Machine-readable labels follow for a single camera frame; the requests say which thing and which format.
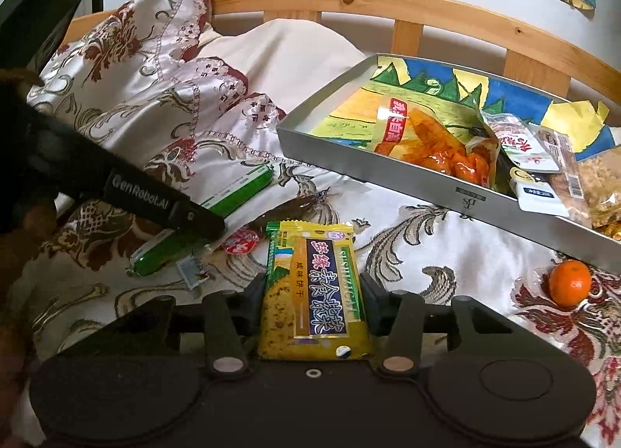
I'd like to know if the green sausage packet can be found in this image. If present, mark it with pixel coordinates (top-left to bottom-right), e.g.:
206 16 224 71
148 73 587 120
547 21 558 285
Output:
127 164 275 277

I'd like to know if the orange chicken feet packet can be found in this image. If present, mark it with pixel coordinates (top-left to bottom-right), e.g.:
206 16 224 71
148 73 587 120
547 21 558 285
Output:
373 90 501 188

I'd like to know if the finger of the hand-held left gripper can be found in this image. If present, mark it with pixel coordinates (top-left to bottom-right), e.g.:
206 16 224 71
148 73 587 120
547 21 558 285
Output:
167 196 227 246

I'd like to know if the white red-print snack packet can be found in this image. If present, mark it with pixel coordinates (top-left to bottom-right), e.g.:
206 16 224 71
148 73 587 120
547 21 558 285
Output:
479 112 564 173

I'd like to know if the yellow green biscuit packet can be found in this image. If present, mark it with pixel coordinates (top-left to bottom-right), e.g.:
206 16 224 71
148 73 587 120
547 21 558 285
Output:
256 219 375 362

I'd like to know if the clear sandwich cracker packet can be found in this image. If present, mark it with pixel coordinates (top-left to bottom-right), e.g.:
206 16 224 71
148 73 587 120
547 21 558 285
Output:
576 144 621 229

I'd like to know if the white pillow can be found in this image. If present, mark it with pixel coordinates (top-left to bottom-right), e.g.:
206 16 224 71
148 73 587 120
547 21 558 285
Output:
194 17 370 163

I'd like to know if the colourful drawing paper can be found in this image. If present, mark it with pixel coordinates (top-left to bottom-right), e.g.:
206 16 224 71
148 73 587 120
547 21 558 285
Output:
308 55 621 153

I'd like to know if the red white round lid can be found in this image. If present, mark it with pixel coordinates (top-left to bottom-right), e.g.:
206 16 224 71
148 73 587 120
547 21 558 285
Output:
222 229 261 255

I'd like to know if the small white sachet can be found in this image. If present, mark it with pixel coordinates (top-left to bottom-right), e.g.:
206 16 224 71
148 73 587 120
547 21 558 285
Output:
176 256 210 290

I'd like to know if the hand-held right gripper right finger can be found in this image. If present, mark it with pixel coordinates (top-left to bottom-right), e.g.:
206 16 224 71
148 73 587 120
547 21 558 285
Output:
358 273 516 377

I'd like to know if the brown biscuit bar packet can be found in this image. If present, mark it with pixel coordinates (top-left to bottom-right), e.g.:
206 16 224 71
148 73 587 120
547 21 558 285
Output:
538 127 589 202

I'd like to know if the orange mandarin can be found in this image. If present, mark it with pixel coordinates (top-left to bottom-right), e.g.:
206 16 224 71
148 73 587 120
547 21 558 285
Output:
548 259 593 308

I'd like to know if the silver metal tray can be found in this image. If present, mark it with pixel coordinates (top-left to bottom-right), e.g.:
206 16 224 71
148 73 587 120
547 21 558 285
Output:
276 53 621 280

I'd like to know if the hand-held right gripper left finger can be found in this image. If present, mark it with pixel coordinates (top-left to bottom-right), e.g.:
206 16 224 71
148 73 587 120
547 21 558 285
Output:
97 273 269 379

